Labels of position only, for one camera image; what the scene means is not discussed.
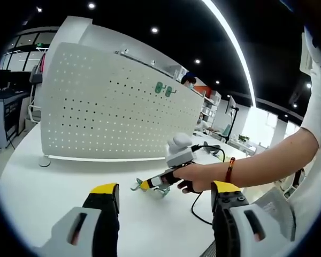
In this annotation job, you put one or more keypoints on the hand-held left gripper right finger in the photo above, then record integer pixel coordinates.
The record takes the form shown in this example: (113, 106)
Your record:
(224, 214)

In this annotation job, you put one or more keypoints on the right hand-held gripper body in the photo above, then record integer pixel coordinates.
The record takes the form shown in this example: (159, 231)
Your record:
(177, 155)

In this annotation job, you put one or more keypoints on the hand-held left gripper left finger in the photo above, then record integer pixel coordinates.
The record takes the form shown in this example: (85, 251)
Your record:
(104, 214)

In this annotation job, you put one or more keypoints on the green hook assembly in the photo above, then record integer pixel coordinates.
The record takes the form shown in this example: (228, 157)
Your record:
(136, 185)
(159, 87)
(161, 190)
(168, 91)

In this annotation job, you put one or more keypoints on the white perforated mounting plate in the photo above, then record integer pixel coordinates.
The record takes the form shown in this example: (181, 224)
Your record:
(109, 120)

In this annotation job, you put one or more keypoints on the person's right hand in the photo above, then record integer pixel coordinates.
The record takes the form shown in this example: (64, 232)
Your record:
(200, 174)

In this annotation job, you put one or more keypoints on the shelves with white bins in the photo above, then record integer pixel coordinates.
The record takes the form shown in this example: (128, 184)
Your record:
(211, 109)

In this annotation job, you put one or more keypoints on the grey mesh office chair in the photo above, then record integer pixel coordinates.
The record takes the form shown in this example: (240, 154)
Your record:
(279, 198)

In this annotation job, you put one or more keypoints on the potted green plant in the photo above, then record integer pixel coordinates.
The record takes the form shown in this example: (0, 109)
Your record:
(243, 138)

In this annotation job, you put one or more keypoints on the monitor on black stand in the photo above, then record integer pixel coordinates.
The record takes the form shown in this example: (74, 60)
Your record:
(230, 104)

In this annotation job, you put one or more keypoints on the metal shelving rack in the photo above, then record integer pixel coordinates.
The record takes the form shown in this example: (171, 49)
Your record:
(128, 54)

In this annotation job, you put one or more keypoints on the linear ceiling light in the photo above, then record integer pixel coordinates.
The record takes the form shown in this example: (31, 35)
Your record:
(241, 53)

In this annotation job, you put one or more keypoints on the grey equipment cabinet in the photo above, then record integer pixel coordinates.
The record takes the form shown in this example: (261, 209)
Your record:
(12, 112)

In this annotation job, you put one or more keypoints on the white chest-worn device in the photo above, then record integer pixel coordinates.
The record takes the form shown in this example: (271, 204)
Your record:
(307, 57)

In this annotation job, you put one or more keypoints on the white frame office chair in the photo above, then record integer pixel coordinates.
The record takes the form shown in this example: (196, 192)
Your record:
(36, 76)

